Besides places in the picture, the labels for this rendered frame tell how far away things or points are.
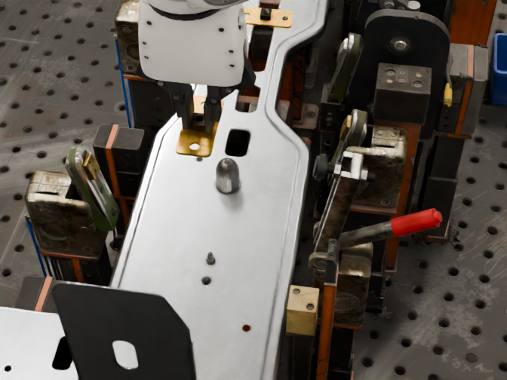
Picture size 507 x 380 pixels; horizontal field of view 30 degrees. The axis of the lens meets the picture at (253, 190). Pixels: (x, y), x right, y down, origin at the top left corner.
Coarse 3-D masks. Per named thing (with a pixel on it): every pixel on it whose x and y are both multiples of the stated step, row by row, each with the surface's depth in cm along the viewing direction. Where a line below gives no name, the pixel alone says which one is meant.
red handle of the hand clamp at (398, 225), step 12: (408, 216) 106; (420, 216) 105; (432, 216) 104; (360, 228) 110; (372, 228) 109; (384, 228) 108; (396, 228) 107; (408, 228) 106; (420, 228) 105; (348, 240) 110; (360, 240) 109; (372, 240) 109
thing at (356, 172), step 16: (320, 160) 100; (352, 160) 101; (320, 176) 101; (336, 176) 101; (352, 176) 100; (368, 176) 101; (336, 192) 102; (352, 192) 101; (336, 208) 104; (320, 224) 111; (336, 224) 106; (320, 240) 109; (336, 240) 108
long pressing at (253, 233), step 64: (256, 0) 151; (320, 0) 150; (256, 128) 133; (192, 192) 126; (256, 192) 126; (128, 256) 120; (192, 256) 119; (256, 256) 119; (192, 320) 114; (256, 320) 113
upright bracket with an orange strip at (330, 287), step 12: (336, 252) 96; (336, 264) 95; (336, 276) 99; (324, 288) 99; (324, 300) 101; (324, 312) 102; (324, 324) 104; (324, 336) 106; (324, 348) 108; (324, 360) 111; (324, 372) 113
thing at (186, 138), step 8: (200, 96) 102; (200, 104) 101; (200, 112) 101; (192, 120) 99; (200, 120) 100; (192, 128) 99; (200, 128) 99; (216, 128) 99; (184, 136) 98; (192, 136) 98; (200, 136) 98; (208, 136) 98; (184, 144) 98; (192, 144) 98; (200, 144) 98; (208, 144) 98; (176, 152) 97; (184, 152) 97; (192, 152) 97; (200, 152) 97; (208, 152) 97
